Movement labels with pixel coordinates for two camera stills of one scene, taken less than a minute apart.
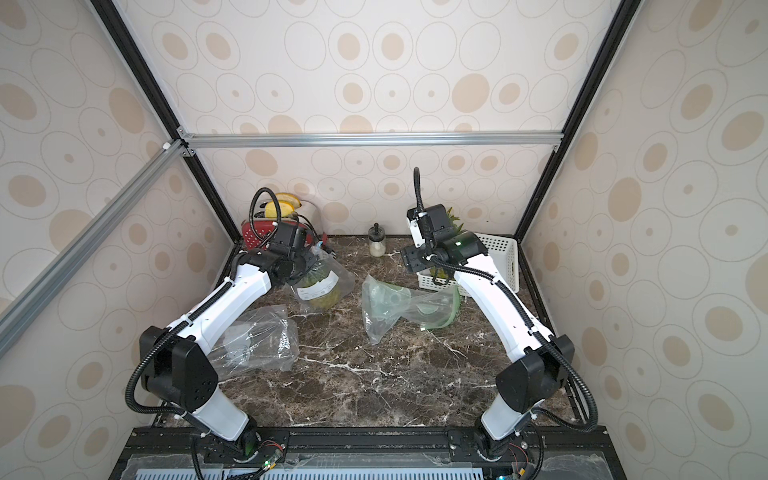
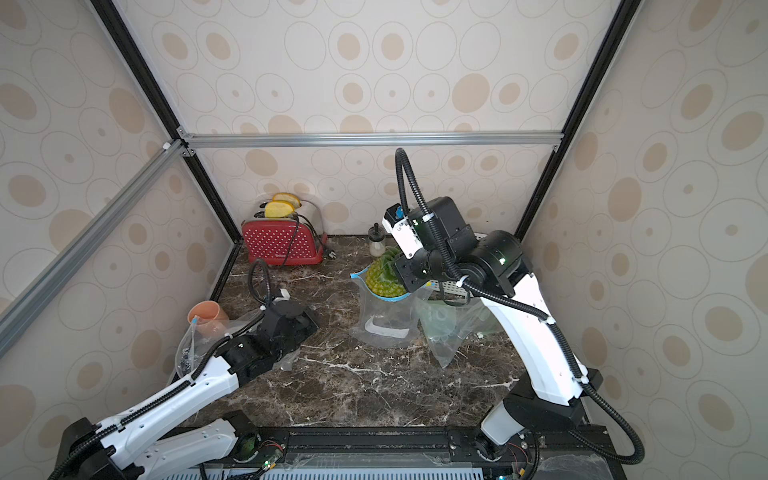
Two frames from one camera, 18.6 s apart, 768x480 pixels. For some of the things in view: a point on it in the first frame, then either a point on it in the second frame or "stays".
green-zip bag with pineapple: [384, 304] to [446, 324]
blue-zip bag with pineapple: [329, 283] to [386, 314]
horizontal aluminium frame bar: [412, 139] stays
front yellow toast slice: [286, 209] stays
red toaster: [258, 232] stays
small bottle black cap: [377, 243] stays
